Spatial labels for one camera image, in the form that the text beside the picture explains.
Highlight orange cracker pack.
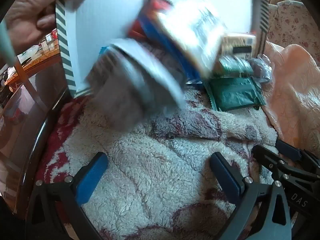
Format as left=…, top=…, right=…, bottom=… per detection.
left=220, top=33, right=257, bottom=60

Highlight red snack packet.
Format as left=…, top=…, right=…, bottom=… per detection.
left=127, top=0, right=173, bottom=41

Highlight wooden chair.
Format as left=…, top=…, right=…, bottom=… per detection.
left=0, top=19, right=71, bottom=170

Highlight blue white cracker pack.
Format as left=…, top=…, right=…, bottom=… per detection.
left=142, top=0, right=226, bottom=82

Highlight peach quilted blanket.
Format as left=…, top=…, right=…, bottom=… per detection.
left=263, top=42, right=319, bottom=155

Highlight dark green snack pack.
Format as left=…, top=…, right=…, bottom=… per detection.
left=203, top=77, right=266, bottom=112

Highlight clear bag of nuts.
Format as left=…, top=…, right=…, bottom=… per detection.
left=86, top=38, right=187, bottom=131

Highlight wooden glass-top cabinet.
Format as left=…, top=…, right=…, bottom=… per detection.
left=18, top=29, right=61, bottom=77

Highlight clear plastic bag dark snacks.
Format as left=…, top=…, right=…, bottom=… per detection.
left=248, top=54, right=273, bottom=83

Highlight green edged clear biscuit pack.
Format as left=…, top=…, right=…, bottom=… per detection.
left=213, top=55, right=253, bottom=77

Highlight floral sofa cushion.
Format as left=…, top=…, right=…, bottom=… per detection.
left=267, top=1, right=319, bottom=65

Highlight floral fleece blanket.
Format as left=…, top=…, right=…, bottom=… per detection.
left=36, top=89, right=278, bottom=239

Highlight person's left hand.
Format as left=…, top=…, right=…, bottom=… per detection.
left=4, top=0, right=92, bottom=53

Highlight green striped white box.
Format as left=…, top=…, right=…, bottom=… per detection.
left=55, top=0, right=269, bottom=98

